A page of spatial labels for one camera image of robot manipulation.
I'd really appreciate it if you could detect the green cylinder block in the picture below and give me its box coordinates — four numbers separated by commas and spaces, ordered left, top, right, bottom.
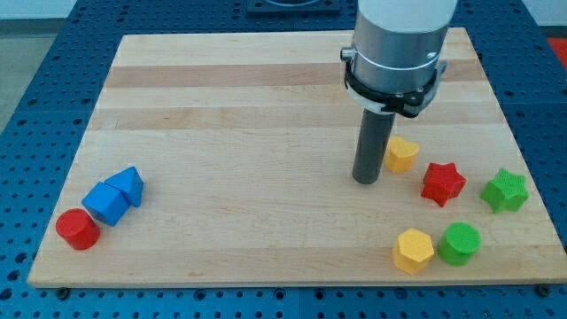
438, 222, 482, 267

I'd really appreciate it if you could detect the yellow hexagon block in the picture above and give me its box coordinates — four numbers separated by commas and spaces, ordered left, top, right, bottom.
392, 228, 435, 275

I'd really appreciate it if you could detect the green star block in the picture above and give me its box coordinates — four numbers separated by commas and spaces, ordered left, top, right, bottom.
480, 168, 530, 214

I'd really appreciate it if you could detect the yellow heart block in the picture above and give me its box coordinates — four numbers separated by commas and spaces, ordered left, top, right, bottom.
384, 136, 420, 173

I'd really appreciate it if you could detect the light wooden board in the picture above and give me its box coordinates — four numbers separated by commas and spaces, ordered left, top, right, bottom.
28, 27, 566, 289

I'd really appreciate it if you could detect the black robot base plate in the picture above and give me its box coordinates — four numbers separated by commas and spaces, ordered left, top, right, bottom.
244, 0, 341, 15

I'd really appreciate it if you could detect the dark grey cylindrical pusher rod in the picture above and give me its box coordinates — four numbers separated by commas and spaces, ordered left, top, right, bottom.
352, 110, 395, 184

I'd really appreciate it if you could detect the red star block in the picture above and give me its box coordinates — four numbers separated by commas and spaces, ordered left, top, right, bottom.
421, 162, 467, 207

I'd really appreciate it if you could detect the blue triangle block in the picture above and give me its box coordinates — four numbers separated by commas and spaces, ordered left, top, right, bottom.
105, 167, 144, 207

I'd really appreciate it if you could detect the blue cube block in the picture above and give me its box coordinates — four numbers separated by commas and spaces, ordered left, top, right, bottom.
82, 183, 129, 227

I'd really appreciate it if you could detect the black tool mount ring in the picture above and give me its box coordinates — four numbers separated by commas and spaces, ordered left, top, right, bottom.
344, 61, 447, 118

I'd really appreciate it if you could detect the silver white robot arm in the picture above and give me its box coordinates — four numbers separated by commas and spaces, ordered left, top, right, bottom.
340, 0, 457, 184

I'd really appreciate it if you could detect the red cylinder block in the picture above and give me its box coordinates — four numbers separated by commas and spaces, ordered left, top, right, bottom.
55, 208, 101, 251

